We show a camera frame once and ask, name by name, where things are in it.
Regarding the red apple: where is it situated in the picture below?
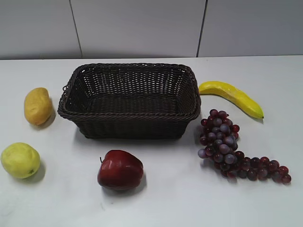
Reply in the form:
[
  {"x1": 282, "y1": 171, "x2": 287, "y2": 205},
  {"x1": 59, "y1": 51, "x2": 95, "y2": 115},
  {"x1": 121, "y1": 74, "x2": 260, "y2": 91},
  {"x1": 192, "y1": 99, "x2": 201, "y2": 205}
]
[{"x1": 98, "y1": 150, "x2": 143, "y2": 191}]

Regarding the yellow banana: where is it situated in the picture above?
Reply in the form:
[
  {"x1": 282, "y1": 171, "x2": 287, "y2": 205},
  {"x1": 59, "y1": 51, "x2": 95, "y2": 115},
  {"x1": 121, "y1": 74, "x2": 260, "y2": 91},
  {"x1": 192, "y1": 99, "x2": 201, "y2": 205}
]
[{"x1": 198, "y1": 81, "x2": 264, "y2": 119}]

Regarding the orange yellow mango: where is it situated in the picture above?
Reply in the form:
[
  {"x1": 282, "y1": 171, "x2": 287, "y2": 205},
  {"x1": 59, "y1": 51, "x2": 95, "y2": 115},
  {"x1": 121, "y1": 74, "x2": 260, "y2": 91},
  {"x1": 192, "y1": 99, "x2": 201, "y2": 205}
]
[{"x1": 24, "y1": 87, "x2": 53, "y2": 126}]

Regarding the purple grape bunch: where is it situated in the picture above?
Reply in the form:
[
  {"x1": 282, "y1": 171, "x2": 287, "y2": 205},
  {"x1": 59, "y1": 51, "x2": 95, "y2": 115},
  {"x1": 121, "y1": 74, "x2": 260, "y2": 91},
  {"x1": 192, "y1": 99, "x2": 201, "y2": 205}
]
[{"x1": 197, "y1": 109, "x2": 292, "y2": 184}]

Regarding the yellow green lemon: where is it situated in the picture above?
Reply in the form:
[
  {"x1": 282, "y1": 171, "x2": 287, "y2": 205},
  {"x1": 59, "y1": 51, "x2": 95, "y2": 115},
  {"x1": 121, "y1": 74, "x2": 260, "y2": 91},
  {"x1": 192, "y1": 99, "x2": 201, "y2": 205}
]
[{"x1": 0, "y1": 142, "x2": 40, "y2": 179}]

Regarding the dark brown woven basket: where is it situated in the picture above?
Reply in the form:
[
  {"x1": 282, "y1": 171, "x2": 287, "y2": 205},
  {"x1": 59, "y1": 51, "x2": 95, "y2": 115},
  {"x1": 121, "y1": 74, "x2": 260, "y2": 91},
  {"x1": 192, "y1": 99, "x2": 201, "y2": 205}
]
[{"x1": 58, "y1": 63, "x2": 201, "y2": 139}]

